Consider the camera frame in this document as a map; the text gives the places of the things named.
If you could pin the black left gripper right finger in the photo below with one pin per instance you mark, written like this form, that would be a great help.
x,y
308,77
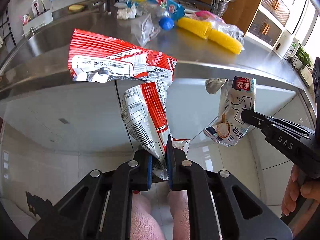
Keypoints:
x,y
220,206

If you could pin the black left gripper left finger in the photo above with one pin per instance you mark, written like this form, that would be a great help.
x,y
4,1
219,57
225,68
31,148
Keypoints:
x,y
99,206

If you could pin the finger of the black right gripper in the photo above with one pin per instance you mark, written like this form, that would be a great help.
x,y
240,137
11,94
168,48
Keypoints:
x,y
271,125

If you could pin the white blue rice snack bag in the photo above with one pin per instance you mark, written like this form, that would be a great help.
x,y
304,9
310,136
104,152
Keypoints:
x,y
236,95

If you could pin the yellow foam net sleeve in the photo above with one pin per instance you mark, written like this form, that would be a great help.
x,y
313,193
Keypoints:
x,y
199,28
225,41

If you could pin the red white snack bag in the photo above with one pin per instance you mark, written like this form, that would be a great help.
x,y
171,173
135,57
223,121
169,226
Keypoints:
x,y
97,58

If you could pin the person's right hand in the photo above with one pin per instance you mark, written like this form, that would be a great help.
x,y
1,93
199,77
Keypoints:
x,y
310,190

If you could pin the green potted plant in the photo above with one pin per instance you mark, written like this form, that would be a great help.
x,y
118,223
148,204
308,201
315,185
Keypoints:
x,y
303,56

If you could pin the white electric kettle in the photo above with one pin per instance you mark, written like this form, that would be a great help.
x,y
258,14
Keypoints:
x,y
286,45

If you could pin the white cabinet with drawers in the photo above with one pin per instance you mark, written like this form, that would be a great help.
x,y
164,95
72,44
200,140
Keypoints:
x,y
274,17

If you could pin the blue ball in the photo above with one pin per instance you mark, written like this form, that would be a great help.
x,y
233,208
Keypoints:
x,y
166,23

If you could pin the blue snack package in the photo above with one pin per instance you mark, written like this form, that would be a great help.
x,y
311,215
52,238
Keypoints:
x,y
175,10

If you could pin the clear plastic bag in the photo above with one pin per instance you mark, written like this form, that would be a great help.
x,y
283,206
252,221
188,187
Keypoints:
x,y
144,30

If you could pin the crumpled white tissue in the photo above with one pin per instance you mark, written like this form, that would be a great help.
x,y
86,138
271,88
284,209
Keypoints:
x,y
127,13

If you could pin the white sink caddy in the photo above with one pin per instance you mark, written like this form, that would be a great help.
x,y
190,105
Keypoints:
x,y
38,22

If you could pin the yellow sponge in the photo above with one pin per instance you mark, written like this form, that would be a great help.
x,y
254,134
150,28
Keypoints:
x,y
76,8

